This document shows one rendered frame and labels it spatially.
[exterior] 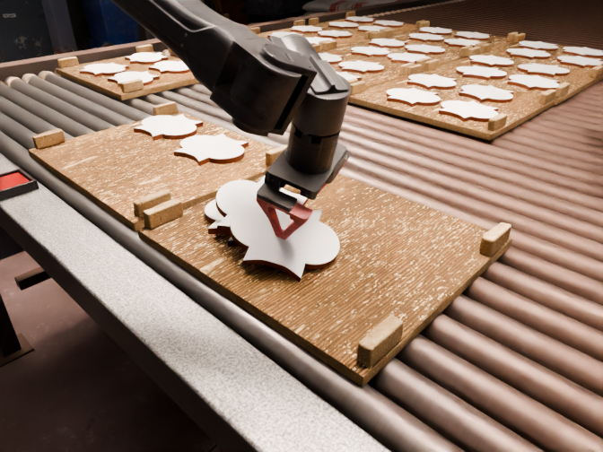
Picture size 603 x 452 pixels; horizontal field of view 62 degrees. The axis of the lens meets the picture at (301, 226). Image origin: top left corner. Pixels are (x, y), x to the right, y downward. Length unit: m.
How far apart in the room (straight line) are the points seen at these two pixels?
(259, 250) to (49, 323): 1.64
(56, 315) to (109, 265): 1.50
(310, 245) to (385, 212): 0.18
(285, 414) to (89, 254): 0.40
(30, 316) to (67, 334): 0.21
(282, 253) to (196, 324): 0.14
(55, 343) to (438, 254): 1.64
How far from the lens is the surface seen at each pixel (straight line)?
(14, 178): 1.04
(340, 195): 0.83
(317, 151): 0.57
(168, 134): 1.09
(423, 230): 0.75
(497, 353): 0.60
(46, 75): 1.82
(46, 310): 2.27
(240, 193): 0.72
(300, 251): 0.64
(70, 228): 0.85
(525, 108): 1.36
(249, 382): 0.54
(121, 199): 0.86
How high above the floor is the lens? 1.31
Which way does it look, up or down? 31 degrees down
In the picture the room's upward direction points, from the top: straight up
